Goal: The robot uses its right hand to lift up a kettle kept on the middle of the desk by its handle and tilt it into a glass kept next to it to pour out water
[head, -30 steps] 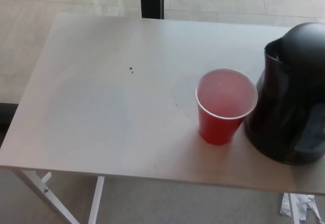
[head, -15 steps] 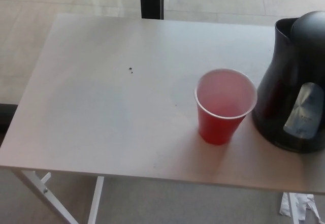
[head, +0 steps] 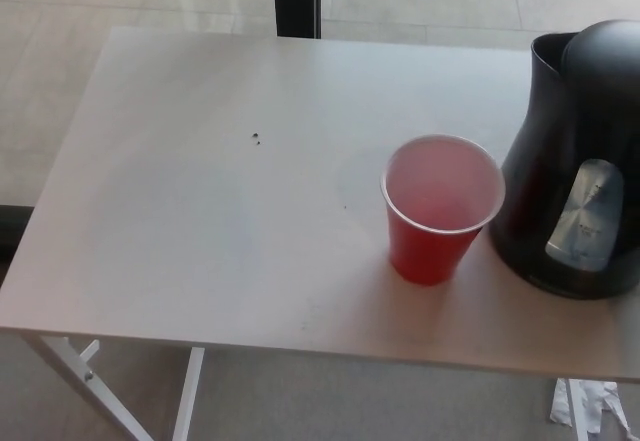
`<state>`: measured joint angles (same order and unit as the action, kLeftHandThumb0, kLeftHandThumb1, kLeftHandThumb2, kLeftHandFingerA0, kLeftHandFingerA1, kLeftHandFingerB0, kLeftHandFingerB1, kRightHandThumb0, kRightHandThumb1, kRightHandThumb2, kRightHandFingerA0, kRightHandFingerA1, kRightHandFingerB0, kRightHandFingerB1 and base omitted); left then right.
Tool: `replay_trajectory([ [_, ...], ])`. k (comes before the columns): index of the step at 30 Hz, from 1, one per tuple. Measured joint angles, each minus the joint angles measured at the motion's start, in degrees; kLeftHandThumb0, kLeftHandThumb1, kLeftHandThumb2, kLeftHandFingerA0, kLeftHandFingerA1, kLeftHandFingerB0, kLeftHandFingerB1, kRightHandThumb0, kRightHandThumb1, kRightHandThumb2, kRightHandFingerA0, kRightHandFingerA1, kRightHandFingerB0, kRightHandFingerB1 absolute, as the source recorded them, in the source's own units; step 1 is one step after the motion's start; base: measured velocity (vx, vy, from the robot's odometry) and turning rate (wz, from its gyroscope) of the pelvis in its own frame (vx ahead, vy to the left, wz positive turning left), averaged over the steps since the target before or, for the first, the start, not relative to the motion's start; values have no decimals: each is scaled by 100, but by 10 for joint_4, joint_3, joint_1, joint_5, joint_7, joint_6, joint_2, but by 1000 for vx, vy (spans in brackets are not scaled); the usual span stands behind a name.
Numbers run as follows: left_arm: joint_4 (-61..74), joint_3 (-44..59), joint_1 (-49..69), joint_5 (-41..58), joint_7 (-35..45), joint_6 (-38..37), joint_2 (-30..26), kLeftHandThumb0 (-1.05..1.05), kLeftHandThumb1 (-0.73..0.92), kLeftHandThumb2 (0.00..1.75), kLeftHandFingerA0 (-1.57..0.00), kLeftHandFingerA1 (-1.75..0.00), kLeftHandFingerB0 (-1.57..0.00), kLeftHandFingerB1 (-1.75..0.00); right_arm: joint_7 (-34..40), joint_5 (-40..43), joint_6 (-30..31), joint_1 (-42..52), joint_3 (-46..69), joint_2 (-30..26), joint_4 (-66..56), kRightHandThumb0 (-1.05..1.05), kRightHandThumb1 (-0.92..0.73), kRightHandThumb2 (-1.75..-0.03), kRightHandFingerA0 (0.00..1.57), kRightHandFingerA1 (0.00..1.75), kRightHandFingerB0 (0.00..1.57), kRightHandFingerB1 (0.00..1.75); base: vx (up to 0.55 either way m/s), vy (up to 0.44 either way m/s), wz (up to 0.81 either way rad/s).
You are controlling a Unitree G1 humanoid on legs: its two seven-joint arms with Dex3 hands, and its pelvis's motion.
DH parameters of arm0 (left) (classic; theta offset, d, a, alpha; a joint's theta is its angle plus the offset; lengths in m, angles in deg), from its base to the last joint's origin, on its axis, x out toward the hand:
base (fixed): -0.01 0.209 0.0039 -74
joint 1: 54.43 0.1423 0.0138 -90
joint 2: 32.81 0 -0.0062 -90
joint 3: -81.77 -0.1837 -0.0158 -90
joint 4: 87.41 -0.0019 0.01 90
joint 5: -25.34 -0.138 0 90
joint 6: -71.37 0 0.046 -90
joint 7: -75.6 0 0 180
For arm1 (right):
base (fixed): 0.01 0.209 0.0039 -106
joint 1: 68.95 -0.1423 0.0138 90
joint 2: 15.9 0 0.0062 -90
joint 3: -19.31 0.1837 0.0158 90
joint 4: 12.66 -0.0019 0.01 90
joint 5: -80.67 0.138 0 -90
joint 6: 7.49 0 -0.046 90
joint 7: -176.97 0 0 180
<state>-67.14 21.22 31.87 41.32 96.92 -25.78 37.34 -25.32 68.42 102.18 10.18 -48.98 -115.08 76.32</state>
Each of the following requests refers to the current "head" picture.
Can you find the black electric kettle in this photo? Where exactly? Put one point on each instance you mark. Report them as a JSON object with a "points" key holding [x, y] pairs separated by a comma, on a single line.
{"points": [[550, 161]]}

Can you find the small dark crumbs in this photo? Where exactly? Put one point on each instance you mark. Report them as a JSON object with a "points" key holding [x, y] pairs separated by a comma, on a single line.
{"points": [[255, 136]]}

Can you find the red plastic cup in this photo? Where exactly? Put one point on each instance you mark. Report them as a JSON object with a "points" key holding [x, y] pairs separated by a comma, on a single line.
{"points": [[427, 253]]}

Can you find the white straight table leg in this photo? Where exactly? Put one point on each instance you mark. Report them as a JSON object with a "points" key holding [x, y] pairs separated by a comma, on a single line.
{"points": [[188, 396]]}

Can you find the white table leg brace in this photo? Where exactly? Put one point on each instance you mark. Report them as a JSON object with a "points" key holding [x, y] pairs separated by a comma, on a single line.
{"points": [[90, 349]]}

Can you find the white slanted table leg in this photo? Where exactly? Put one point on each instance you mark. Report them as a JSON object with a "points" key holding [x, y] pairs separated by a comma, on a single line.
{"points": [[82, 386]]}

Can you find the crumpled white paper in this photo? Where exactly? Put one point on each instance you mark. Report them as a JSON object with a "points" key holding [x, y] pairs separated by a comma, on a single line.
{"points": [[607, 396]]}

